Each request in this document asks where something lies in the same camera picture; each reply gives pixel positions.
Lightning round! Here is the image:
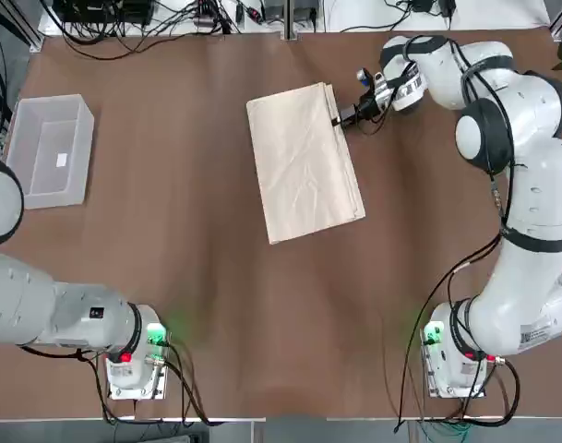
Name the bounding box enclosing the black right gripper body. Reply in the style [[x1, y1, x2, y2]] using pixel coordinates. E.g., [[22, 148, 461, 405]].
[[353, 94, 387, 122]]

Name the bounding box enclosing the beige tablecloth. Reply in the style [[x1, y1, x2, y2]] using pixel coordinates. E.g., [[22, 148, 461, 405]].
[[245, 81, 367, 246]]

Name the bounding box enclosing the black usb hub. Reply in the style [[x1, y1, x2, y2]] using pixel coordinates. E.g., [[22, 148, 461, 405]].
[[192, 12, 220, 30]]

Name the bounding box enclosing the black dock box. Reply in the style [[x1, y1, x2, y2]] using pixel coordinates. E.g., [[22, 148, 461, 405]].
[[54, 0, 153, 25]]

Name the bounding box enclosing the clear plastic bin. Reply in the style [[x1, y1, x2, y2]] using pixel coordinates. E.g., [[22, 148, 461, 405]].
[[1, 94, 96, 211]]

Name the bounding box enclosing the black desk cable bundle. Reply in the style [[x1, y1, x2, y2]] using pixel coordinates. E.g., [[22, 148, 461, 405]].
[[61, 0, 245, 61]]

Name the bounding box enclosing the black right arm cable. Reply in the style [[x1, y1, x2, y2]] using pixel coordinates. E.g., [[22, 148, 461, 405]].
[[393, 39, 522, 435]]

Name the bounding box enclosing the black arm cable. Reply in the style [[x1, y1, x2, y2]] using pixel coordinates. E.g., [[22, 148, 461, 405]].
[[12, 341, 266, 426], [393, 39, 522, 435]]

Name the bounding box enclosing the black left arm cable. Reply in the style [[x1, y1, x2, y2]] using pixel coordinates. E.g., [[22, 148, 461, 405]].
[[12, 341, 266, 426]]

